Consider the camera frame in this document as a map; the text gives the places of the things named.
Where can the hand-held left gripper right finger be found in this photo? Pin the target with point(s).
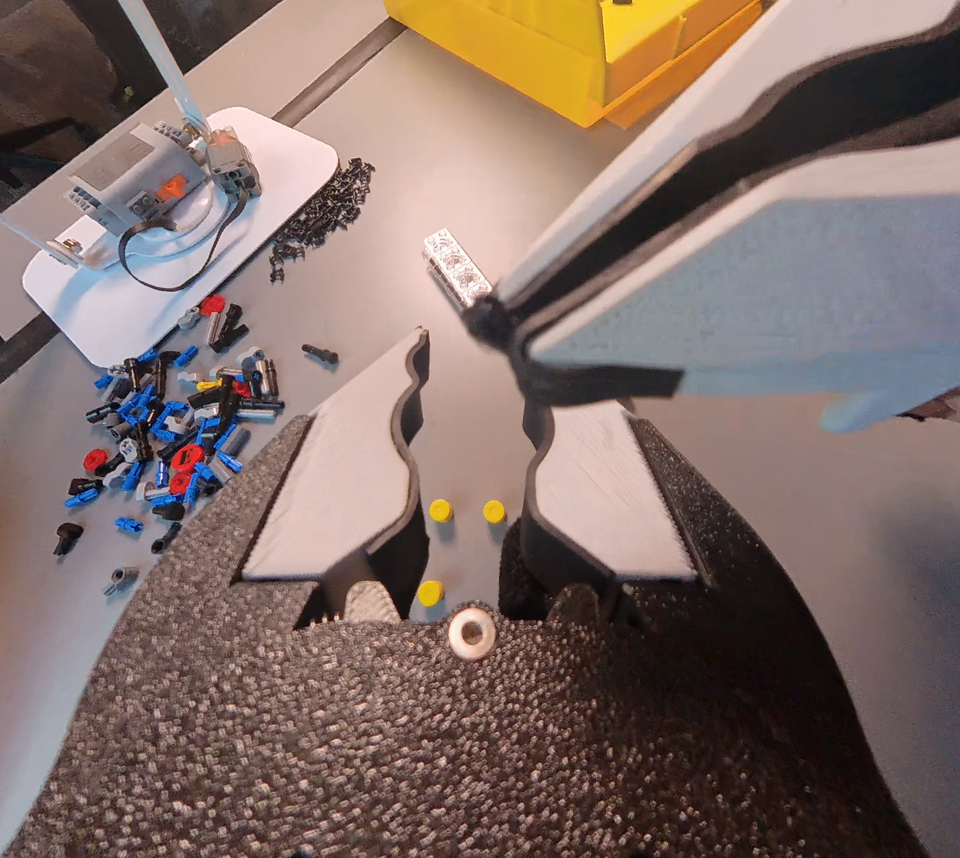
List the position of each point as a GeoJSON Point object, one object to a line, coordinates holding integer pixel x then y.
{"type": "Point", "coordinates": [615, 498]}

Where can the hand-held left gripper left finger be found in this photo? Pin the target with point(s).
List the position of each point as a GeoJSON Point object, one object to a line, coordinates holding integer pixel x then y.
{"type": "Point", "coordinates": [330, 491]}

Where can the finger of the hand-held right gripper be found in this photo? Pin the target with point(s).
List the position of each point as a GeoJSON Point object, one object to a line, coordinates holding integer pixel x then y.
{"type": "Point", "coordinates": [750, 63]}
{"type": "Point", "coordinates": [787, 288]}

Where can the pile of mixed building parts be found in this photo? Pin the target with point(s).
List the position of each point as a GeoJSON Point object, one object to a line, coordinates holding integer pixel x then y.
{"type": "Point", "coordinates": [172, 423]}

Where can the short black pin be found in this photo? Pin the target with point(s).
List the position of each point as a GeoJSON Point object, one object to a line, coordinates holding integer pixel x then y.
{"type": "Point", "coordinates": [487, 322]}

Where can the grey desk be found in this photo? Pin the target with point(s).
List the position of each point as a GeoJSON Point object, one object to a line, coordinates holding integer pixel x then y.
{"type": "Point", "coordinates": [262, 71]}
{"type": "Point", "coordinates": [465, 161]}

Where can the yellow piston cylinder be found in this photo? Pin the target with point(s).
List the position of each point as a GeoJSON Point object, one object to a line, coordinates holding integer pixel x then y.
{"type": "Point", "coordinates": [429, 593]}
{"type": "Point", "coordinates": [493, 511]}
{"type": "Point", "coordinates": [441, 509]}

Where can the long black pin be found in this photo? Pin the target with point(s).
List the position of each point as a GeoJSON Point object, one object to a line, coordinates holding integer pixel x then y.
{"type": "Point", "coordinates": [320, 353]}

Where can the small grey connector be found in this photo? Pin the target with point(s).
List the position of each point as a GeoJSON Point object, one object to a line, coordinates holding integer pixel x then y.
{"type": "Point", "coordinates": [120, 579]}

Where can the transparent cylinder block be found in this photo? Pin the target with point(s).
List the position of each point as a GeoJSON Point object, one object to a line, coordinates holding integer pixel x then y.
{"type": "Point", "coordinates": [457, 266]}

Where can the black angled connector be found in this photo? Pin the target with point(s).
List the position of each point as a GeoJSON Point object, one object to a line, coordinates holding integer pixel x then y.
{"type": "Point", "coordinates": [67, 537]}

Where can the pile of black clip pins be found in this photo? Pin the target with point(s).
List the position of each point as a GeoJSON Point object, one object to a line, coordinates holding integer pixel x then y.
{"type": "Point", "coordinates": [322, 221]}

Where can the white metal stand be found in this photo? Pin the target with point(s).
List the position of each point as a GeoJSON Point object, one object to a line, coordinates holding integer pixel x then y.
{"type": "Point", "coordinates": [292, 161]}

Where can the grey battery box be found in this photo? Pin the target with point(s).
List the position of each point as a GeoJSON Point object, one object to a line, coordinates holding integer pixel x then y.
{"type": "Point", "coordinates": [120, 168]}

